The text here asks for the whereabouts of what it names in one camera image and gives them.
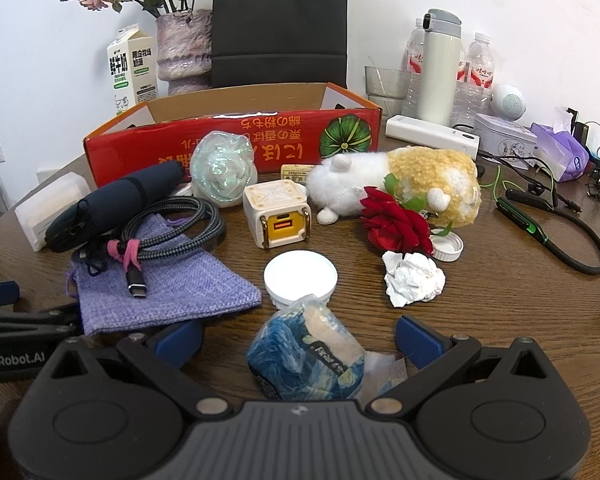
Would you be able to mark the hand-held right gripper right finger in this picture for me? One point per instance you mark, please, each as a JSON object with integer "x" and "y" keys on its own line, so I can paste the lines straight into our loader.
{"x": 420, "y": 340}

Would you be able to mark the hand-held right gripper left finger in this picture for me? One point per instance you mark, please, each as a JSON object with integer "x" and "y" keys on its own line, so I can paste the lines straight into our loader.
{"x": 180, "y": 342}

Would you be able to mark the purple burlap pouch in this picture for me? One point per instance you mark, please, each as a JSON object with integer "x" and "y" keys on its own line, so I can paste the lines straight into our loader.
{"x": 180, "y": 290}

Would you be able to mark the translucent plastic box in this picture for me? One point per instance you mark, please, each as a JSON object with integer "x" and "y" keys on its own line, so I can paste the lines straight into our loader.
{"x": 40, "y": 210}

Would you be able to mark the white bottle cap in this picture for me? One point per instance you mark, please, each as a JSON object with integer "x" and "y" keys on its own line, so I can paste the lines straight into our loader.
{"x": 447, "y": 247}

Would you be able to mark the blue patterned packet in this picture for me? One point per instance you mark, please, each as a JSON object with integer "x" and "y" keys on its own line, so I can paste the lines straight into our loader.
{"x": 290, "y": 355}

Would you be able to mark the red artificial rose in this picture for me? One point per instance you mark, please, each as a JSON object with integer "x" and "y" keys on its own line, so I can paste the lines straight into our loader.
{"x": 395, "y": 225}

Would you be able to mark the white round jar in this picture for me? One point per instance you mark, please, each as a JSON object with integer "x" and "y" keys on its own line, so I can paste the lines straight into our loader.
{"x": 300, "y": 275}

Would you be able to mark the navy fabric pouch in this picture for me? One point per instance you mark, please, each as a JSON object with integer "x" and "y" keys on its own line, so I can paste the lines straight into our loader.
{"x": 110, "y": 200}

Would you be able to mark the white cube charger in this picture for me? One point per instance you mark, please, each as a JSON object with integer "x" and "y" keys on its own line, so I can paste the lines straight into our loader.
{"x": 275, "y": 210}

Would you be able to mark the iridescent white flower ornament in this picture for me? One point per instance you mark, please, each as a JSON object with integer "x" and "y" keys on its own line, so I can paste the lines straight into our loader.
{"x": 220, "y": 167}

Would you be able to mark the red cardboard box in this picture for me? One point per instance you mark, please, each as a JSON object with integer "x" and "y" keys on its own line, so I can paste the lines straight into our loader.
{"x": 145, "y": 145}

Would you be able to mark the wooden desktop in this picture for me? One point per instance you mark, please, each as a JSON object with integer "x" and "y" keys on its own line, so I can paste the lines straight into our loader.
{"x": 505, "y": 310}

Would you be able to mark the clear plastic wrapper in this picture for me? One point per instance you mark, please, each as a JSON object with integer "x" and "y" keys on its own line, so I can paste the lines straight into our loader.
{"x": 387, "y": 367}

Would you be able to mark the crumpled white paper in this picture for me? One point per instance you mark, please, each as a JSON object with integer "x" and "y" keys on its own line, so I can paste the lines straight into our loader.
{"x": 412, "y": 277}

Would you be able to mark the black green neckband earphones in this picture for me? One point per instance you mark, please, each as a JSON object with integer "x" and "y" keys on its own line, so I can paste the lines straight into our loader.
{"x": 525, "y": 222}

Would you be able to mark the white yellow plush toy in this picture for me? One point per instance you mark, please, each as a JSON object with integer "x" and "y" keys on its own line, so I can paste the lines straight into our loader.
{"x": 430, "y": 170}

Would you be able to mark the white power bank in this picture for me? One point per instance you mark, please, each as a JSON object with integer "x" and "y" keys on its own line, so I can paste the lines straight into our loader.
{"x": 430, "y": 135}

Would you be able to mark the white printed tin box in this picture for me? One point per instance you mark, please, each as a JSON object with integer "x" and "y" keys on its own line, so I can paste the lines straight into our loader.
{"x": 505, "y": 135}

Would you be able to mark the purple tissue pack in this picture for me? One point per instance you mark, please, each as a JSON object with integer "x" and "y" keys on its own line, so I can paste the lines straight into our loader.
{"x": 562, "y": 152}

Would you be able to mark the clear glass cup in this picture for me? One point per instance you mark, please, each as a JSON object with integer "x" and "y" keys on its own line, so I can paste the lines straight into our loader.
{"x": 385, "y": 90}

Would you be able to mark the white round speaker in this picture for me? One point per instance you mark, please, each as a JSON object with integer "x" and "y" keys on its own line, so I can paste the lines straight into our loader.
{"x": 509, "y": 102}

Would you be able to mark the white green milk carton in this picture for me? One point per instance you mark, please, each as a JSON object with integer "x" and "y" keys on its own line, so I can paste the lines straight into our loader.
{"x": 130, "y": 70}

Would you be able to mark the white thermos bottle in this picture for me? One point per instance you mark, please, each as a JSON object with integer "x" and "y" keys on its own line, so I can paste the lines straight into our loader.
{"x": 440, "y": 70}

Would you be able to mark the clear plastic water bottle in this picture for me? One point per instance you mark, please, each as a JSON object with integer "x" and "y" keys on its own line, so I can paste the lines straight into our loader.
{"x": 480, "y": 75}
{"x": 414, "y": 60}

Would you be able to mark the purple ceramic vase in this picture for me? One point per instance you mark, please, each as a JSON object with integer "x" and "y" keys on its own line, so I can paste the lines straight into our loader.
{"x": 185, "y": 45}

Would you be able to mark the black paper bag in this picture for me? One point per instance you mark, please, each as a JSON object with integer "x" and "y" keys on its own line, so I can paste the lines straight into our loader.
{"x": 280, "y": 25}

